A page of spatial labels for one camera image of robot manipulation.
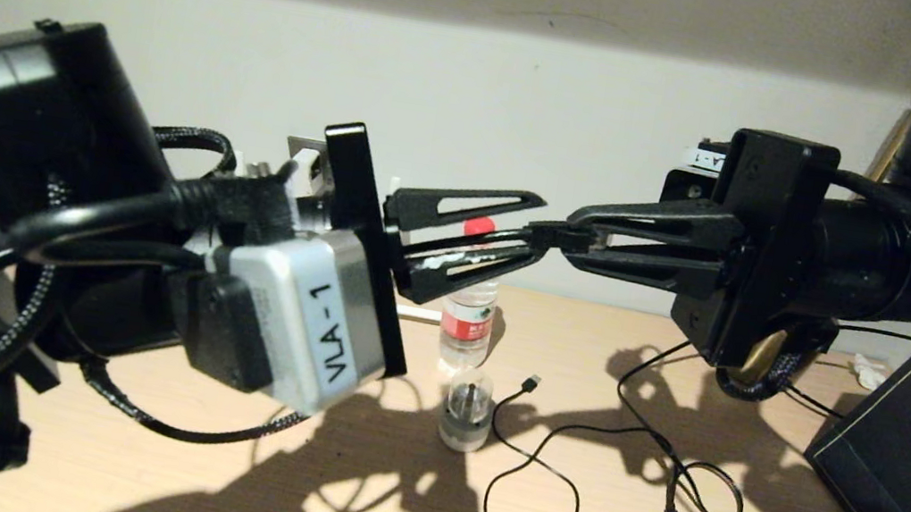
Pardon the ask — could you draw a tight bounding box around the thin black cable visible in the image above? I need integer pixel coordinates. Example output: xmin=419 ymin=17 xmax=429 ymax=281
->
xmin=820 ymin=323 xmax=911 ymax=432

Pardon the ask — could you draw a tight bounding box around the black usb cable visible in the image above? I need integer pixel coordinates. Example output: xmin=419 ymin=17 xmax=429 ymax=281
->
xmin=369 ymin=354 xmax=693 ymax=512

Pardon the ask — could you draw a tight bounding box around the black ethernet cable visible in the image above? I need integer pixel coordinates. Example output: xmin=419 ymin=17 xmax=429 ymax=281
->
xmin=408 ymin=200 xmax=606 ymax=289

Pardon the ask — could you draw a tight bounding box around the clear water bottle red cap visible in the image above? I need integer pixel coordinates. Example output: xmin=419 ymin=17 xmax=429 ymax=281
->
xmin=433 ymin=212 xmax=512 ymax=377

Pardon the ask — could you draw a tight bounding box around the white wifi router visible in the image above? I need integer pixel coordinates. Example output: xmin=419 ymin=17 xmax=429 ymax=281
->
xmin=371 ymin=177 xmax=464 ymax=325

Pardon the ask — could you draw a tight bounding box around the small white dome humidifier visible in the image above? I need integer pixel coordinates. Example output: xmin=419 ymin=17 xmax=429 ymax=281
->
xmin=436 ymin=365 xmax=501 ymax=457

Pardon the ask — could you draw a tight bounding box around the white power adapter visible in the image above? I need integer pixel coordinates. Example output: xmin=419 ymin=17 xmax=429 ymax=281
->
xmin=284 ymin=147 xmax=338 ymax=204

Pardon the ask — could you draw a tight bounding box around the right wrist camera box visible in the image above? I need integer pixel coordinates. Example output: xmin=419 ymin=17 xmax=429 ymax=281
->
xmin=681 ymin=144 xmax=731 ymax=177

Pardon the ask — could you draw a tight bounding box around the white power adapter plug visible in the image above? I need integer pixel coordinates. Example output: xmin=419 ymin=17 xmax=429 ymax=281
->
xmin=154 ymin=206 xmax=408 ymax=426

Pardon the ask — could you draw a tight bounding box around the crumpled white tissue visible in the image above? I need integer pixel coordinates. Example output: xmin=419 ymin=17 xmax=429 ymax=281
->
xmin=845 ymin=353 xmax=888 ymax=394

